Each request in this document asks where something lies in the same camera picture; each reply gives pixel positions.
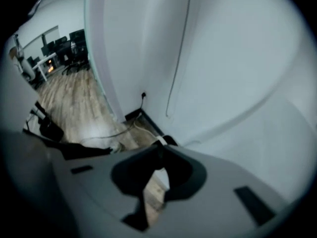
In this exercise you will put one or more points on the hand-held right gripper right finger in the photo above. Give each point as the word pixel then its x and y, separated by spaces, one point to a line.
pixel 173 167

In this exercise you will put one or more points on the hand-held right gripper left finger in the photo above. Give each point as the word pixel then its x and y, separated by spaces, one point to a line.
pixel 140 214

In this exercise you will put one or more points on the grey plastic container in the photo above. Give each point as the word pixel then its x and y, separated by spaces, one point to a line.
pixel 223 177

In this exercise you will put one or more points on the white power strip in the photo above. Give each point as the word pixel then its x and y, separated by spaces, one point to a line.
pixel 161 139

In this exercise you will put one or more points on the black equipment stand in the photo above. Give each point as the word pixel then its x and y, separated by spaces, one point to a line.
pixel 48 128

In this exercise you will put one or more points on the black office chair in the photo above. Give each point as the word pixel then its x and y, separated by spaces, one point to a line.
pixel 74 58

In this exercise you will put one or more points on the black computer monitor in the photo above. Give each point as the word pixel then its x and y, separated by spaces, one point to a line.
pixel 77 35

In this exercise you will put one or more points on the white desk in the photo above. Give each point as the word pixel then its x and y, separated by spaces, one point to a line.
pixel 45 60

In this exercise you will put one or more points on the light grey office chair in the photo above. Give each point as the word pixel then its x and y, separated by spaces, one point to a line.
pixel 26 68

